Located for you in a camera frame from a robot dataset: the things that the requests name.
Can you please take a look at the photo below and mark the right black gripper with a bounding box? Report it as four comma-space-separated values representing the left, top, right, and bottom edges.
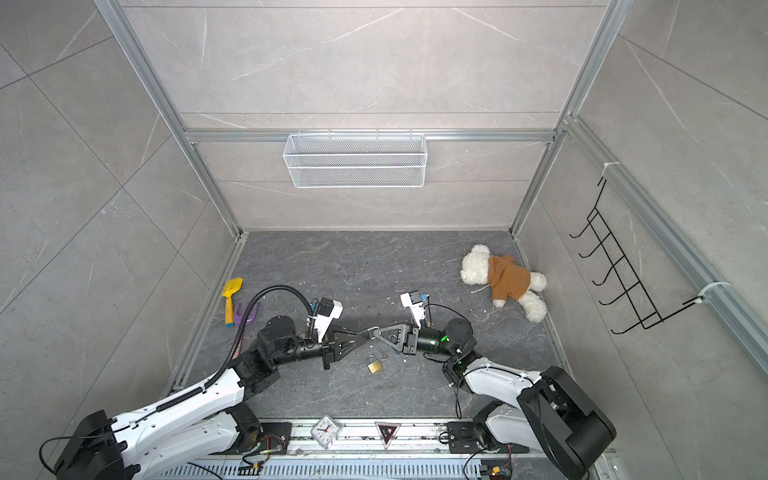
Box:
377, 323, 459, 361

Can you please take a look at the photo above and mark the brass padlock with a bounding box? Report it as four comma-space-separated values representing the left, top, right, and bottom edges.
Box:
367, 355, 383, 374

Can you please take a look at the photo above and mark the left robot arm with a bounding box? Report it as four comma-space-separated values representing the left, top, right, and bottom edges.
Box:
42, 285, 367, 479

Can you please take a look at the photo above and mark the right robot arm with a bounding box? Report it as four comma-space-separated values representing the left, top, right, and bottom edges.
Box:
367, 318, 617, 479

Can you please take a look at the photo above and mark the red triangle warning sign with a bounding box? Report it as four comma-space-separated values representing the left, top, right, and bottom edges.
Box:
375, 421, 401, 450

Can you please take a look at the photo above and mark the small white clock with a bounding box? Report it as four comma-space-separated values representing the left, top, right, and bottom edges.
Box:
310, 414, 343, 449

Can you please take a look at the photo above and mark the white teddy bear brown hoodie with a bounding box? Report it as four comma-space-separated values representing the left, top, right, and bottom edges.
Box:
459, 244, 548, 323

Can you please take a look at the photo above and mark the yellow toy shovel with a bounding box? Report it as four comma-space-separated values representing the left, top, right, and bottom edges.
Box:
222, 277, 243, 327

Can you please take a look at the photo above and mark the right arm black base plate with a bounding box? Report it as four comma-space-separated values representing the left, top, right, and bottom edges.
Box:
438, 421, 530, 454

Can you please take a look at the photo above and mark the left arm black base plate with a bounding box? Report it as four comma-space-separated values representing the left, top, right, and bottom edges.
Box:
215, 422, 293, 455

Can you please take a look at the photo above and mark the white wire mesh basket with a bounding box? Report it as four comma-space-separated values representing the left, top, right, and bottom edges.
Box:
283, 133, 428, 189

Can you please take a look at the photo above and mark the black wire hook rack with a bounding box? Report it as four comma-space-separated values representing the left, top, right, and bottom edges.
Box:
568, 177, 706, 336

